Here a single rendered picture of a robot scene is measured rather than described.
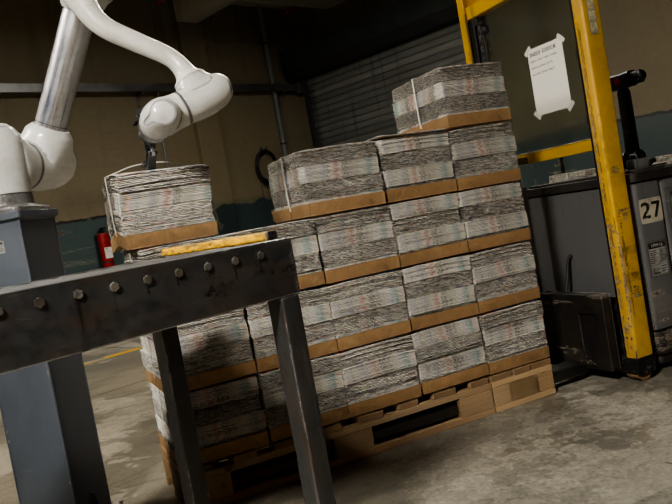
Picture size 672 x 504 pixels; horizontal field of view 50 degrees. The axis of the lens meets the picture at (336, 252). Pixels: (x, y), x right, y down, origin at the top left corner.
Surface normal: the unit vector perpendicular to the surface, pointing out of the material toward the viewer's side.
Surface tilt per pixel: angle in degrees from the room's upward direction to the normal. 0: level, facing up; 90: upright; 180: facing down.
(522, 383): 90
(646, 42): 90
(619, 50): 90
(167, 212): 97
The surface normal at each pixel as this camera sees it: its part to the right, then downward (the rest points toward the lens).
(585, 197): -0.90, 0.18
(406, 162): 0.42, -0.03
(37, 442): -0.18, 0.08
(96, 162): 0.70, -0.08
